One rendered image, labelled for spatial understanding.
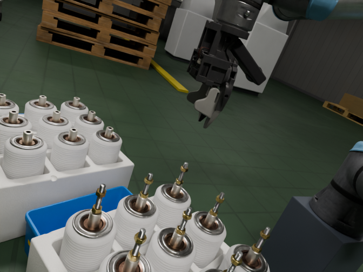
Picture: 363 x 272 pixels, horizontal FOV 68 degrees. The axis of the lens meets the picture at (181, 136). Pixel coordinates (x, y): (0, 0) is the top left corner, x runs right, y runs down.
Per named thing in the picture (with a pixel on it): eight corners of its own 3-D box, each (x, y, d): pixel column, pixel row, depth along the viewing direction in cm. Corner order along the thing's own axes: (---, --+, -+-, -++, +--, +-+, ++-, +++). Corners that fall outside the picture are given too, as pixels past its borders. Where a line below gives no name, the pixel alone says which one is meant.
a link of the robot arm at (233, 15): (248, 10, 56) (268, 12, 49) (240, 32, 58) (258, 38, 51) (217, -3, 53) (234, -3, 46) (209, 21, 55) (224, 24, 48)
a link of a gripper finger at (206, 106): (185, 123, 58) (197, 82, 56) (209, 128, 60) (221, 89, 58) (189, 127, 55) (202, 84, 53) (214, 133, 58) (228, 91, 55)
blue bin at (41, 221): (115, 212, 92) (123, 184, 88) (134, 234, 86) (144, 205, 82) (18, 246, 69) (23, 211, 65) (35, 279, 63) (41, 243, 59)
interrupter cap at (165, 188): (193, 203, 69) (193, 201, 68) (167, 204, 65) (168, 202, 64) (180, 185, 74) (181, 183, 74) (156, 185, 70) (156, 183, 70)
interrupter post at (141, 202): (145, 205, 62) (149, 194, 61) (143, 212, 60) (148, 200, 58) (135, 202, 62) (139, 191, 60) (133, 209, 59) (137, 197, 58)
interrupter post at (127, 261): (136, 266, 46) (141, 253, 45) (133, 278, 44) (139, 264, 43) (123, 262, 46) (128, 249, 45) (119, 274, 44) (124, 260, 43)
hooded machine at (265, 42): (239, 85, 490) (275, 1, 437) (262, 98, 436) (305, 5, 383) (206, 75, 456) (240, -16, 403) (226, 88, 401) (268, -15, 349)
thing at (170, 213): (176, 255, 75) (198, 205, 68) (145, 260, 70) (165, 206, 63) (163, 229, 82) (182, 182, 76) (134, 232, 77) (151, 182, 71)
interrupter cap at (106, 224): (80, 245, 47) (81, 242, 46) (66, 215, 51) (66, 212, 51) (119, 233, 52) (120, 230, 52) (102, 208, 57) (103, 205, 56)
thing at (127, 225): (141, 251, 72) (161, 198, 65) (136, 283, 63) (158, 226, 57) (107, 243, 71) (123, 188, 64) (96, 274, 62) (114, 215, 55)
